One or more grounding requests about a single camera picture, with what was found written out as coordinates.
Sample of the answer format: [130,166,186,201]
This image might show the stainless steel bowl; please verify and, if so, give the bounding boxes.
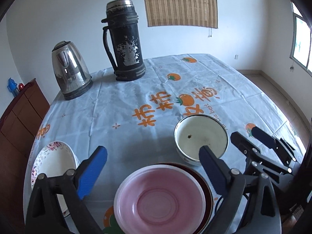
[159,162,213,234]

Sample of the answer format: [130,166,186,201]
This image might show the white bowl pink flowers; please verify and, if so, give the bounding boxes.
[30,140,77,215]

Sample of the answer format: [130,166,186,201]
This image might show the white enamel bowl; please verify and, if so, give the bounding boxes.
[174,114,229,166]

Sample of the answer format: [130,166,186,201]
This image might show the red plastic bowl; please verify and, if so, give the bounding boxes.
[114,164,206,233]

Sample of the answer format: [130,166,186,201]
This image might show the white plate red flowers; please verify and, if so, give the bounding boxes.
[58,147,80,218]

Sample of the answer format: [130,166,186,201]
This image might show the white printed tablecloth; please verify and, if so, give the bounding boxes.
[23,54,309,233]

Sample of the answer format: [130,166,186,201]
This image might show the brown wooden sideboard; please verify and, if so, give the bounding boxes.
[1,79,50,229]

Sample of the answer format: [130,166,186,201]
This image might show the green framed window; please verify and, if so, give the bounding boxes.
[290,2,311,75]

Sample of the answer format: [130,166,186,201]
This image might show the stainless steel electric kettle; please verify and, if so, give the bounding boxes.
[52,41,93,100]

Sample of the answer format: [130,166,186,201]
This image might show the blue thermos bottle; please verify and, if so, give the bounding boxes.
[7,78,19,97]

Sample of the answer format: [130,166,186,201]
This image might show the black thermos flask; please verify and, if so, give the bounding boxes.
[101,0,146,81]

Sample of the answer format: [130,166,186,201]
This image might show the bamboo window blind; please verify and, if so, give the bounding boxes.
[144,0,218,28]

